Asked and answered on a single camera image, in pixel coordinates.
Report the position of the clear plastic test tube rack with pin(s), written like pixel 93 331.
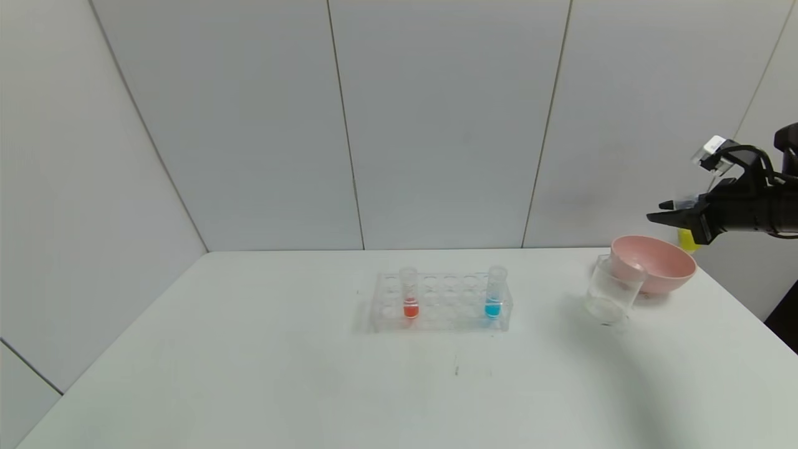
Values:
pixel 449 312

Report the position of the test tube with red liquid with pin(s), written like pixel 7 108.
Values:
pixel 410 308

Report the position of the test tube with yellow pigment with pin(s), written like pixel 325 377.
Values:
pixel 687 240

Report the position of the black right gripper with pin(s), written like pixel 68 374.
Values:
pixel 706 216

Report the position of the dark object beside table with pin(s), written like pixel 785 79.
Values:
pixel 784 324

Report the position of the clear glass beaker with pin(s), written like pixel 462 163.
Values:
pixel 608 299

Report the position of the pink bowl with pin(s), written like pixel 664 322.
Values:
pixel 661 265

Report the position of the white RealSense wrist camera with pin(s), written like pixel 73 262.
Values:
pixel 714 148

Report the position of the test tube with blue liquid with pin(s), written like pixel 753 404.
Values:
pixel 493 307

